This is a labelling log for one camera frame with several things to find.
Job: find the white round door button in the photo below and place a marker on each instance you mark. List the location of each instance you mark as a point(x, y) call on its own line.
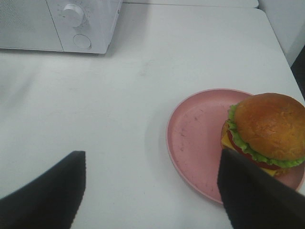
point(82, 41)

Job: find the white microwave oven body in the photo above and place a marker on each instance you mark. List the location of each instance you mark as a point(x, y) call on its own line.
point(100, 18)

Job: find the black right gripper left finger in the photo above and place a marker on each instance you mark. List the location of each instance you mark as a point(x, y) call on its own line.
point(50, 201)

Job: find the pink round plate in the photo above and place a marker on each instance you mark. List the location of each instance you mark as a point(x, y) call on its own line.
point(193, 137)

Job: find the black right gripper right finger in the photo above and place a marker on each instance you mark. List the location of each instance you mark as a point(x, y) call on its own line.
point(253, 199)

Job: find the white round knob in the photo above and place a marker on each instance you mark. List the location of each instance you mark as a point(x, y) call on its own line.
point(73, 15)

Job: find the toy burger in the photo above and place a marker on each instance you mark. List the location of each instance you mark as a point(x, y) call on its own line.
point(267, 129)

